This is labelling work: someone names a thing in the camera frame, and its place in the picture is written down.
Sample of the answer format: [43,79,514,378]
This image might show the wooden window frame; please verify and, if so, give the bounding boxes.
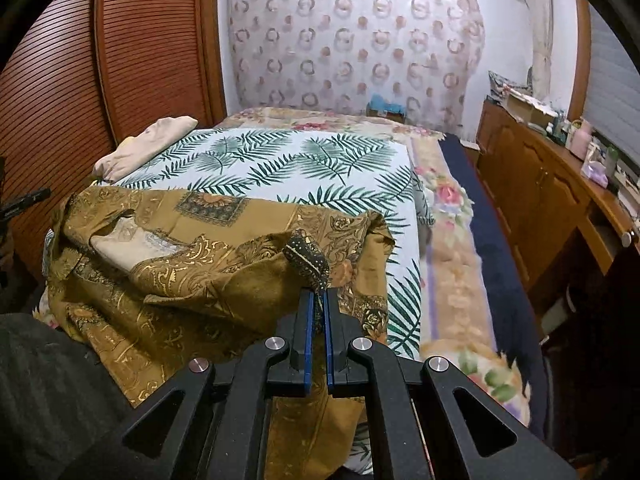
[569,0,593,121]

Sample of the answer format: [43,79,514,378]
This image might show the grey window blind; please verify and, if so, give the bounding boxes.
[582,7,640,141]

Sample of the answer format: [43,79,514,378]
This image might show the open cardboard box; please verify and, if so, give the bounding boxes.
[504,87,553,128]

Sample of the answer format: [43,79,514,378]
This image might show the pink thermos flask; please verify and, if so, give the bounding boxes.
[570,127,594,160]

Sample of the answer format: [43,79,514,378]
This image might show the cardboard box with blue filling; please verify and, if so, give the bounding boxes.
[366,94,407,122]

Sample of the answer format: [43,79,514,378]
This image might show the ring patterned curtain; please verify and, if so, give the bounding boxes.
[220,0,486,133]

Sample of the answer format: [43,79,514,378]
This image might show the leaf print bedsheet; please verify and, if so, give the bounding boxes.
[42,127,436,476]

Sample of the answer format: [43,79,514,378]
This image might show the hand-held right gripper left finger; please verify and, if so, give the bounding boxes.
[60,287,317,480]

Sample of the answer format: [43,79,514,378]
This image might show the cream pillow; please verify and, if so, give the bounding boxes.
[92,116,199,184]

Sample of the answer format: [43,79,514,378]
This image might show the person's dark grey trousers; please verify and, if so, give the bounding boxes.
[0,312,201,480]

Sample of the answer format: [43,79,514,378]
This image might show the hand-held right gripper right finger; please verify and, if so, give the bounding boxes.
[324,290,578,480]

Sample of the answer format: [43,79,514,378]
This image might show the brown patterned shirt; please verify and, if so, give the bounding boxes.
[47,187,396,480]

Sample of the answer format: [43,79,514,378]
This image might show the floral bag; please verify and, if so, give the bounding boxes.
[488,71,518,106]

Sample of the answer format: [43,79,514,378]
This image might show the beige window curtain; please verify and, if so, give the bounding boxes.
[530,0,558,106]

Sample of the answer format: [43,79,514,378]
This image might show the brown louvered wardrobe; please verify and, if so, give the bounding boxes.
[0,0,228,281]

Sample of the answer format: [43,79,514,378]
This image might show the navy mattress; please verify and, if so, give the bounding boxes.
[437,135,551,441]

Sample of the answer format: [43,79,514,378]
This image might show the wooden cabinet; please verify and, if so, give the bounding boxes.
[475,100,640,341]

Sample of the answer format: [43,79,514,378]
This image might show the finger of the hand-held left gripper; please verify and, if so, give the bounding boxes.
[0,187,53,221]

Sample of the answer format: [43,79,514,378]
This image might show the bed with floral sheet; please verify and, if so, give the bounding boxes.
[212,105,531,426]

